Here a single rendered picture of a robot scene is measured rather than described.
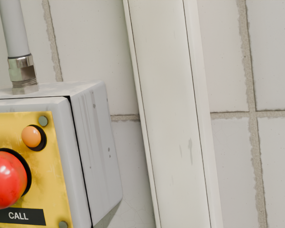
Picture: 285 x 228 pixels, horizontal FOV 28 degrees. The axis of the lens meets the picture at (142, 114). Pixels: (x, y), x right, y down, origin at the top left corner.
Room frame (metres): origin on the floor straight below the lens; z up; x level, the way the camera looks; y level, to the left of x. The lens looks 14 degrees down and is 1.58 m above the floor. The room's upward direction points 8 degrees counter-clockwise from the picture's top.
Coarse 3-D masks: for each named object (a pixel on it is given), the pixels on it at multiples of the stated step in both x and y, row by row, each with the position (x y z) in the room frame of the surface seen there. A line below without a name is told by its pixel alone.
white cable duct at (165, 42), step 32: (128, 0) 0.40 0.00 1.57; (160, 0) 0.39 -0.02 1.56; (192, 0) 0.38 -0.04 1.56; (128, 32) 0.40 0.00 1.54; (160, 32) 0.39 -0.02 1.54; (192, 32) 0.38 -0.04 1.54; (160, 64) 0.39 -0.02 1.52; (192, 64) 0.38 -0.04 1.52; (160, 96) 0.39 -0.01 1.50; (192, 96) 0.38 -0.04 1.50; (160, 128) 0.39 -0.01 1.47; (192, 128) 0.38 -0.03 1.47; (160, 160) 0.39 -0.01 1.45; (192, 160) 0.38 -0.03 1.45; (160, 192) 0.39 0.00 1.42; (192, 192) 0.38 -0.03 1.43; (160, 224) 0.40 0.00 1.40; (192, 224) 0.38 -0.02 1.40
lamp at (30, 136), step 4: (24, 128) 0.37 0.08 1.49; (28, 128) 0.37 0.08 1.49; (32, 128) 0.37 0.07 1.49; (36, 128) 0.37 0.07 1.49; (24, 132) 0.37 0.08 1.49; (28, 132) 0.36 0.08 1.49; (32, 132) 0.36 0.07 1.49; (36, 132) 0.36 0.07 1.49; (24, 136) 0.37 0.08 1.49; (28, 136) 0.36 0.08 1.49; (32, 136) 0.36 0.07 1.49; (36, 136) 0.36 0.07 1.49; (40, 136) 0.36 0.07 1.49; (24, 140) 0.37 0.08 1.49; (28, 140) 0.36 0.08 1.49; (32, 140) 0.36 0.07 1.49; (36, 140) 0.36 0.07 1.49; (40, 140) 0.36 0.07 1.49; (28, 144) 0.37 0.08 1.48; (32, 144) 0.36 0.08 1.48; (36, 144) 0.36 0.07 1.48
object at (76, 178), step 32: (0, 96) 0.41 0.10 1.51; (32, 96) 0.39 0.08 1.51; (64, 96) 0.38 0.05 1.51; (96, 96) 0.41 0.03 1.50; (0, 128) 0.38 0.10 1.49; (64, 128) 0.37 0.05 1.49; (96, 128) 0.40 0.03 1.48; (32, 160) 0.37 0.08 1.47; (64, 160) 0.37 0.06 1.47; (96, 160) 0.40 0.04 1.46; (32, 192) 0.38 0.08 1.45; (64, 192) 0.37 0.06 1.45; (96, 192) 0.39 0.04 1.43; (0, 224) 0.39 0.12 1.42; (32, 224) 0.38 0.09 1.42; (64, 224) 0.37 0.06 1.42
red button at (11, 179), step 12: (0, 156) 0.37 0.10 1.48; (12, 156) 0.37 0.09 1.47; (0, 168) 0.36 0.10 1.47; (12, 168) 0.36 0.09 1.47; (0, 180) 0.36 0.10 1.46; (12, 180) 0.36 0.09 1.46; (24, 180) 0.37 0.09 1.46; (0, 192) 0.36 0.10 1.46; (12, 192) 0.36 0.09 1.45; (0, 204) 0.36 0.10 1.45; (12, 204) 0.36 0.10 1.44
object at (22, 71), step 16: (0, 0) 0.41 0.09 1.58; (16, 0) 0.41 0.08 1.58; (0, 16) 0.42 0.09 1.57; (16, 16) 0.41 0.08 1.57; (16, 32) 0.41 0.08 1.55; (16, 48) 0.41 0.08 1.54; (16, 64) 0.41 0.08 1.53; (32, 64) 0.41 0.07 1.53; (16, 80) 0.41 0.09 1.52; (32, 80) 0.41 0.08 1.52
